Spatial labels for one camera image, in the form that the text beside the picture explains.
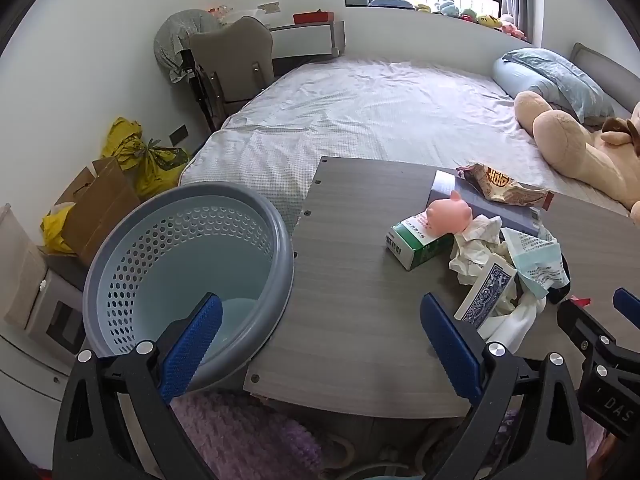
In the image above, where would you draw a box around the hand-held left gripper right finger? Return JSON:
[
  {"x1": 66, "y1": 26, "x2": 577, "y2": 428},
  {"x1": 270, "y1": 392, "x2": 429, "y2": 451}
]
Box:
[{"x1": 419, "y1": 292, "x2": 588, "y2": 480}]

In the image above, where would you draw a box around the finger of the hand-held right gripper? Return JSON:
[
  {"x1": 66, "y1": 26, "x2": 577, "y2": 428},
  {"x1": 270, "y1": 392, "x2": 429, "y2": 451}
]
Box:
[
  {"x1": 612, "y1": 287, "x2": 640, "y2": 331},
  {"x1": 556, "y1": 299, "x2": 621, "y2": 366}
]

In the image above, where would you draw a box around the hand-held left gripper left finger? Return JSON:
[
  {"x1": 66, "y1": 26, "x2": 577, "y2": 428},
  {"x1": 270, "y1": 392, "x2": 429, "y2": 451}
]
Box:
[{"x1": 52, "y1": 292, "x2": 223, "y2": 480}]

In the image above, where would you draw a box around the black elastic strap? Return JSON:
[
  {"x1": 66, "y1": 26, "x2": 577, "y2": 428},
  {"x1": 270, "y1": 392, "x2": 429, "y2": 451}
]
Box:
[{"x1": 547, "y1": 255, "x2": 573, "y2": 306}]

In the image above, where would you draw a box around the blue patterned card box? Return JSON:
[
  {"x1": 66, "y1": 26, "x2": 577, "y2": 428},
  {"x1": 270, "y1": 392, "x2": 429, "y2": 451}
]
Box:
[{"x1": 454, "y1": 262, "x2": 518, "y2": 333}]

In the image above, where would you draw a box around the white cloth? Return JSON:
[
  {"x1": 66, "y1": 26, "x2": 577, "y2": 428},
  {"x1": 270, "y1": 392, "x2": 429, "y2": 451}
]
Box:
[{"x1": 475, "y1": 290, "x2": 548, "y2": 353}]

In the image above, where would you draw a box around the light blue mask packet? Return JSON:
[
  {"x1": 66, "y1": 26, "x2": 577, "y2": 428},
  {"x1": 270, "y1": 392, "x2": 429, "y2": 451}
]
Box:
[{"x1": 500, "y1": 227, "x2": 571, "y2": 298}]

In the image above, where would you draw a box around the grey perforated wastebasket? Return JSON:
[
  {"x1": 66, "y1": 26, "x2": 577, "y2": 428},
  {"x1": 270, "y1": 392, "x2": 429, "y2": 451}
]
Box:
[{"x1": 82, "y1": 181, "x2": 296, "y2": 393}]

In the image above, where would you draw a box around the green medicine box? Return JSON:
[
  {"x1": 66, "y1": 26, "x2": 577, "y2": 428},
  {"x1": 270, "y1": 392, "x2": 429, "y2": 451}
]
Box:
[{"x1": 385, "y1": 210, "x2": 458, "y2": 272}]

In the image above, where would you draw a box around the white tissue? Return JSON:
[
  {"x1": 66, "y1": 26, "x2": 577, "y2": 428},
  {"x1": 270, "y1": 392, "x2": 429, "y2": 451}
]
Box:
[{"x1": 448, "y1": 214, "x2": 516, "y2": 288}]

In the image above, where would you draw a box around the long pale blue box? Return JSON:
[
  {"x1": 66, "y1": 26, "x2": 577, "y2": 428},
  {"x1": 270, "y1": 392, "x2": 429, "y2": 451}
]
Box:
[{"x1": 429, "y1": 170, "x2": 543, "y2": 236}]

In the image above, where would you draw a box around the crinkled snack wrapper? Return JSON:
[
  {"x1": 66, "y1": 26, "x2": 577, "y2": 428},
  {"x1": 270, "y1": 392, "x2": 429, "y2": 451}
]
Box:
[{"x1": 455, "y1": 162, "x2": 556, "y2": 211}]

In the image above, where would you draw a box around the purple fluffy rug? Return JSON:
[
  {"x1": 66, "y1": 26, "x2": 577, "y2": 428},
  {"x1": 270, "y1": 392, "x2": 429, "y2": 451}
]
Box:
[{"x1": 170, "y1": 390, "x2": 326, "y2": 480}]

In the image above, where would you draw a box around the pink pig toy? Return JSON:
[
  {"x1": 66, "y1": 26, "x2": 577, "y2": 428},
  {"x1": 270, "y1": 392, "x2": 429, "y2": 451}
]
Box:
[{"x1": 425, "y1": 190, "x2": 473, "y2": 238}]

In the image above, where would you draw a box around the white dispenser base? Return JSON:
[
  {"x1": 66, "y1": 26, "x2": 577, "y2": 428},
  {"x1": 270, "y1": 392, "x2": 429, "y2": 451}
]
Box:
[{"x1": 25, "y1": 255, "x2": 88, "y2": 356}]

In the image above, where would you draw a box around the brown cardboard box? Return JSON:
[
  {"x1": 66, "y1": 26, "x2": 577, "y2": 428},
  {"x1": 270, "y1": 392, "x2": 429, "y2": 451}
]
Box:
[{"x1": 52, "y1": 156, "x2": 143, "y2": 267}]

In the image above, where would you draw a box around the large beige plush bear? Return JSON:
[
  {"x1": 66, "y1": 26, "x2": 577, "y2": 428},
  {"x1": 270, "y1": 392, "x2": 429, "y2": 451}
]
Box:
[{"x1": 515, "y1": 91, "x2": 640, "y2": 226}]

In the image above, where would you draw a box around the yellow plastic bag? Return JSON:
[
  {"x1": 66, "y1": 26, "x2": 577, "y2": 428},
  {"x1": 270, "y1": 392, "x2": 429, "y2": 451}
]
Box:
[{"x1": 41, "y1": 205, "x2": 76, "y2": 256}]

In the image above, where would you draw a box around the tied yellow printed sack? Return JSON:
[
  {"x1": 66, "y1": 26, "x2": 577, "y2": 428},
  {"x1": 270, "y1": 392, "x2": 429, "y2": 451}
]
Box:
[{"x1": 135, "y1": 137, "x2": 193, "y2": 198}]

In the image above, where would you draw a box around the translucent rice container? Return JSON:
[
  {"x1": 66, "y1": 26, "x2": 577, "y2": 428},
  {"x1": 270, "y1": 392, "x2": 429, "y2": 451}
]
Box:
[{"x1": 0, "y1": 203, "x2": 48, "y2": 331}]

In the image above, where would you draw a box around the crumpled yellow bag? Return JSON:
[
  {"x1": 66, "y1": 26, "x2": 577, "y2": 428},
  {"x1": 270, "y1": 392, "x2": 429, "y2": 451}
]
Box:
[{"x1": 102, "y1": 117, "x2": 146, "y2": 171}]

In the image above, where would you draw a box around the grey padded headboard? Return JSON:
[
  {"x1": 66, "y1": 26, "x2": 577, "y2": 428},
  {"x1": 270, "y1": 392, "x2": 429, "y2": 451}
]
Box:
[{"x1": 570, "y1": 42, "x2": 640, "y2": 116}]

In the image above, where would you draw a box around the light blue pillow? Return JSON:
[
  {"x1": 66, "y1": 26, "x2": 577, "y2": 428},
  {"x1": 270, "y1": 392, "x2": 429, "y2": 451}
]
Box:
[{"x1": 492, "y1": 47, "x2": 618, "y2": 123}]

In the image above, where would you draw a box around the bed with checked sheet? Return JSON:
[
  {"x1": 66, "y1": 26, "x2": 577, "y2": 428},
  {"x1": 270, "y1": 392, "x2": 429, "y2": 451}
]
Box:
[{"x1": 180, "y1": 55, "x2": 640, "y2": 221}]

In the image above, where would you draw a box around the beige padded chair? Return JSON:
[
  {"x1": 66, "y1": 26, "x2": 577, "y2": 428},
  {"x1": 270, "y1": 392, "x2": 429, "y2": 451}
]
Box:
[{"x1": 187, "y1": 16, "x2": 278, "y2": 133}]

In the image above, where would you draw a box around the grey cloth on chair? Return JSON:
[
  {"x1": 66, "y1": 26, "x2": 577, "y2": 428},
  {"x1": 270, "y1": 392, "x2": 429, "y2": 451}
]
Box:
[{"x1": 152, "y1": 8, "x2": 221, "y2": 83}]

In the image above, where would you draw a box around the white and grey desk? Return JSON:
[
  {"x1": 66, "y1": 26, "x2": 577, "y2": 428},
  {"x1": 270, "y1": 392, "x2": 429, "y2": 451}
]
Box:
[{"x1": 267, "y1": 20, "x2": 347, "y2": 68}]

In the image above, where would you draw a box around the row of small plush toys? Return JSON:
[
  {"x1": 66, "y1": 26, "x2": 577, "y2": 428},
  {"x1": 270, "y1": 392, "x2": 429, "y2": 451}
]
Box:
[{"x1": 412, "y1": 0, "x2": 528, "y2": 41}]

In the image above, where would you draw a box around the red box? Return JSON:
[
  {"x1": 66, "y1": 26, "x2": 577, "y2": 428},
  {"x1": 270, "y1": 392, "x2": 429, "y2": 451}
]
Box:
[{"x1": 293, "y1": 10, "x2": 335, "y2": 25}]

